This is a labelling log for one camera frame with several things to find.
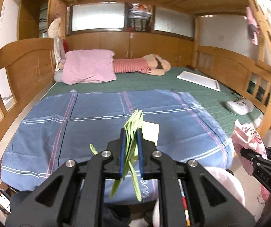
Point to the pink pillow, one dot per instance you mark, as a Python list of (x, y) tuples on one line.
[(88, 66)]

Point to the wooden bed frame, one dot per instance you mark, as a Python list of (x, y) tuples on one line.
[(26, 65)]

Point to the white paper note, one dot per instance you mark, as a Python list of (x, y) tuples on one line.
[(150, 131)]

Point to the frosted glass window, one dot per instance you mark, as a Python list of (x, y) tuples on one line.
[(104, 15)]

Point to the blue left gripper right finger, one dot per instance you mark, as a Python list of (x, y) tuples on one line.
[(139, 138)]

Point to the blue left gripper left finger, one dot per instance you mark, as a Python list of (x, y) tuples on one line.
[(122, 143)]

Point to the green wrapper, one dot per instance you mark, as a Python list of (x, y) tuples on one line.
[(134, 122)]

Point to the white handheld appliance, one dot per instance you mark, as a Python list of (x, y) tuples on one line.
[(240, 107)]

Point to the smartphone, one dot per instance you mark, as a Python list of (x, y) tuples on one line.
[(4, 203)]

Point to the white flat board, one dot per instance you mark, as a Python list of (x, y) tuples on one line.
[(200, 80)]

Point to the white mesh trash basket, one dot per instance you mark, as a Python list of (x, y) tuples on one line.
[(224, 178)]

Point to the white plush toy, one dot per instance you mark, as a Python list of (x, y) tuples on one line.
[(54, 32)]

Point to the green bed mat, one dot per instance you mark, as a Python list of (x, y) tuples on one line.
[(213, 101)]

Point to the blue plaid blanket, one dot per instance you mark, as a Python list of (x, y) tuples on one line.
[(64, 126)]

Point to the striped plush doll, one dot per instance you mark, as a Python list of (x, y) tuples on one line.
[(151, 64)]

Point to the pink white plastic bag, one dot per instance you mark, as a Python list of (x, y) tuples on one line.
[(245, 136)]

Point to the pink hanging cloth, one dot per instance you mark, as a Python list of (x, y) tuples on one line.
[(252, 27)]

